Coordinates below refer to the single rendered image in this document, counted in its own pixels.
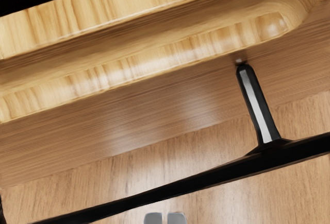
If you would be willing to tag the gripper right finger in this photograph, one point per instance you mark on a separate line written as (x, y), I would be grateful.
(176, 219)

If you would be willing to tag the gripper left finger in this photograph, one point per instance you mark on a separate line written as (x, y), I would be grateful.
(154, 219)

